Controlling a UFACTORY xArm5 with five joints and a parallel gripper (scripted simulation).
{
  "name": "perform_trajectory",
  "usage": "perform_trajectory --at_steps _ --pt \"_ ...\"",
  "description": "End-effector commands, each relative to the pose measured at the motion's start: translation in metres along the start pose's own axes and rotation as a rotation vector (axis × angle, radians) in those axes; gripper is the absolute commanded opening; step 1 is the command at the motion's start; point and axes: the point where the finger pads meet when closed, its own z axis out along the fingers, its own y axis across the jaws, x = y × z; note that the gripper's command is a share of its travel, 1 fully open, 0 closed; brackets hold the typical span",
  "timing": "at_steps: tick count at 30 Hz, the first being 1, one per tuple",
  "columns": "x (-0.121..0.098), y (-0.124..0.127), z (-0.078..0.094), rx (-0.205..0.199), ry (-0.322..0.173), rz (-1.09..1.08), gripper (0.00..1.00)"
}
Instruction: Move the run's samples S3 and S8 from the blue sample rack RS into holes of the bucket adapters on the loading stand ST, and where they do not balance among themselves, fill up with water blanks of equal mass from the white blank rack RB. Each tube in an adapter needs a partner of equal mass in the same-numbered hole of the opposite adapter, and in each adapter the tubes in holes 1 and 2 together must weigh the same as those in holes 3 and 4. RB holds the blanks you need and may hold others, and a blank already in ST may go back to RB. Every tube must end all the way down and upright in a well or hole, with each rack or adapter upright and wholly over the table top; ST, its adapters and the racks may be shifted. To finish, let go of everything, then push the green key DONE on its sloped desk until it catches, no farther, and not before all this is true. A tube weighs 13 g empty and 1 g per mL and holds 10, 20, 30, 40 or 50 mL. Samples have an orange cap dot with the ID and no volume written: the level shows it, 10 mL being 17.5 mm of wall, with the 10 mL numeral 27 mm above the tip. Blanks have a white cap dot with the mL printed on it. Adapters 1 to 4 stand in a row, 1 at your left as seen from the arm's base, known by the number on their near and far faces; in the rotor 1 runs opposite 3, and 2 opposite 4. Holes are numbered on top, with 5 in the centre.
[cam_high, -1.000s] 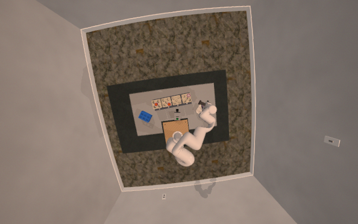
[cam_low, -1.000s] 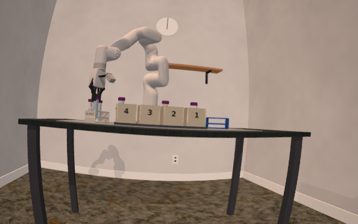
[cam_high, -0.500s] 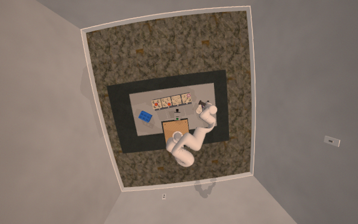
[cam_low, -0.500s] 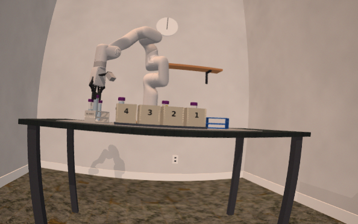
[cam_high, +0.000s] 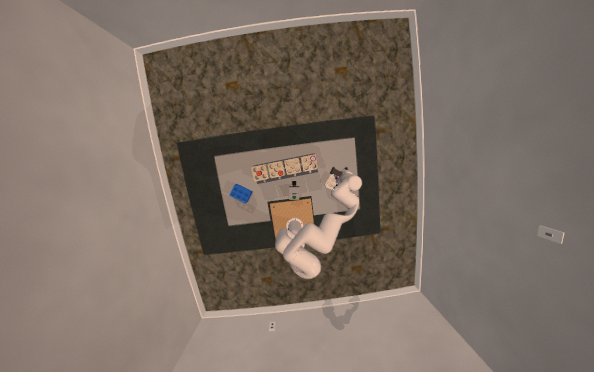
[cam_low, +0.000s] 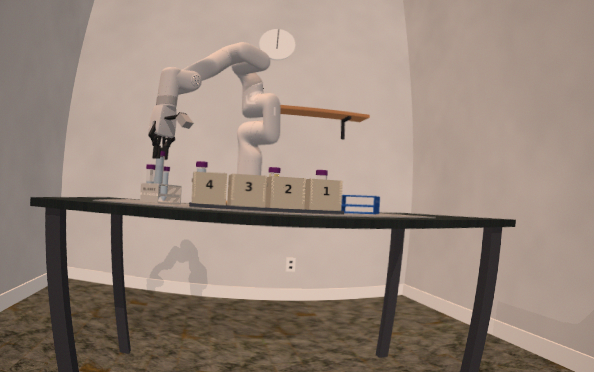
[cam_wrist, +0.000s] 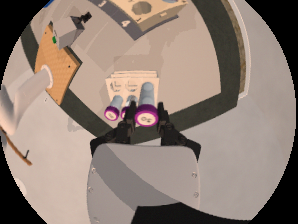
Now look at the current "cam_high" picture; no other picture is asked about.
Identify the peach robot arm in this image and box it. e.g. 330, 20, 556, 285
275, 164, 362, 279

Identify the blue tube rack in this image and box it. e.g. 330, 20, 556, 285
229, 184, 253, 204

